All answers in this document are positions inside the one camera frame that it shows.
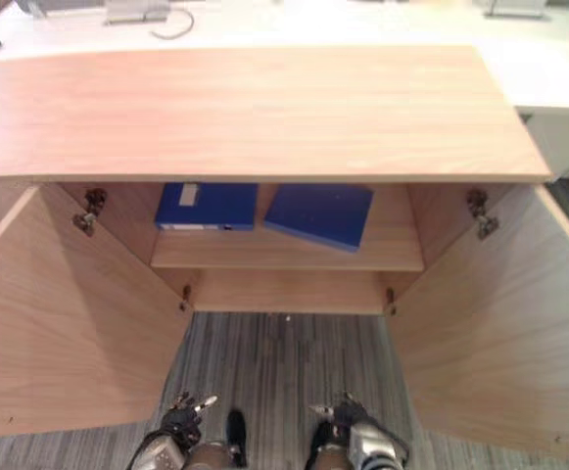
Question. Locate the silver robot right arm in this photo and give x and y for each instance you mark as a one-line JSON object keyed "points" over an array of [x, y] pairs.
{"points": [[374, 448]]}

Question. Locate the blue folder with white label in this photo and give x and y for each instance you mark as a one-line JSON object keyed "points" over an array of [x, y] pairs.
{"points": [[215, 205]]}

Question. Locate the wooden cabinet door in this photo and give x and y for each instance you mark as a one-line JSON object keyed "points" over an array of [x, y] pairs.
{"points": [[68, 318], [499, 333]]}

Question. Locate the dark robot right foot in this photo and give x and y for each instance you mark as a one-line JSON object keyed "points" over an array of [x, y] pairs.
{"points": [[320, 436]]}

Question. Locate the robot leg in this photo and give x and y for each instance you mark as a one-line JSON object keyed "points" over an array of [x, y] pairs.
{"points": [[330, 459], [208, 457]]}

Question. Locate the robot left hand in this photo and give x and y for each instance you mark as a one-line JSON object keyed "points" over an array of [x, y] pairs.
{"points": [[182, 422]]}

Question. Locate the robot left leg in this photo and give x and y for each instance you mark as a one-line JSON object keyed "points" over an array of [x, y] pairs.
{"points": [[208, 457]]}

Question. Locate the grey monitor stand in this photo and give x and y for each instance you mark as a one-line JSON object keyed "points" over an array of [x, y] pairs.
{"points": [[134, 12], [514, 9]]}

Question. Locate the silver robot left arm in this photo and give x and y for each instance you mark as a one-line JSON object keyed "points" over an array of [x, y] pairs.
{"points": [[159, 453]]}

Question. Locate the metal door hinge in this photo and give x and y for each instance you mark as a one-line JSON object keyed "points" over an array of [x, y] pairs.
{"points": [[481, 215], [185, 296], [90, 210]]}

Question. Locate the wooden left cabinet door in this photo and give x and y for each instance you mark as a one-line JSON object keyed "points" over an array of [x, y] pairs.
{"points": [[68, 318]]}

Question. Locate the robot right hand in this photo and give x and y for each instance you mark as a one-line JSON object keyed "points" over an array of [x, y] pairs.
{"points": [[350, 416]]}

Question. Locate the dark robot foot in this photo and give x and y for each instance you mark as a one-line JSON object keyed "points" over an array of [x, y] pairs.
{"points": [[237, 433], [320, 436]]}

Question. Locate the dark robot left foot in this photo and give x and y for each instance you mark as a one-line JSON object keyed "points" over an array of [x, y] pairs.
{"points": [[237, 433]]}

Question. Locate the wooden cabinet shelf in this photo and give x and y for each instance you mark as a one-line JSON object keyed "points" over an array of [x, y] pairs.
{"points": [[245, 253]]}

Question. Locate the plain blue folder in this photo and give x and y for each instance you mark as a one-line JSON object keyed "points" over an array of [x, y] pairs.
{"points": [[320, 215]]}

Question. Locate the light wooden cabinet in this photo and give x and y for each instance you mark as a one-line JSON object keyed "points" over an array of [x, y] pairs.
{"points": [[264, 112]]}

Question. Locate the robot right leg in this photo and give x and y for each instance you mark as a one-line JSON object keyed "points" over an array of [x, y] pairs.
{"points": [[330, 459]]}

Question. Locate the wooden right cabinet door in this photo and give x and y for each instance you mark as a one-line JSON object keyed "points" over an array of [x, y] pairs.
{"points": [[499, 333]]}

